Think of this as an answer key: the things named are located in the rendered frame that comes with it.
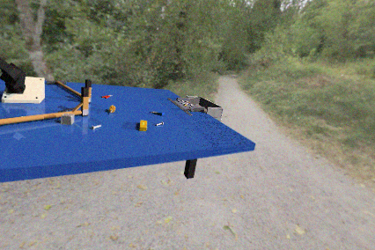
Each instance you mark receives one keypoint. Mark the yellow rectangular block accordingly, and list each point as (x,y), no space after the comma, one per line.
(143,126)

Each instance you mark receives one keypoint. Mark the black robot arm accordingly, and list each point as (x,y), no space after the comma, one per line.
(13,76)

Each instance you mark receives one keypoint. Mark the long wooden pole with black end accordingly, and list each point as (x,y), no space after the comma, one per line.
(84,104)

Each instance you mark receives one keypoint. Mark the orange long-handled scraper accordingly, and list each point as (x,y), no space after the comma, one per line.
(88,83)

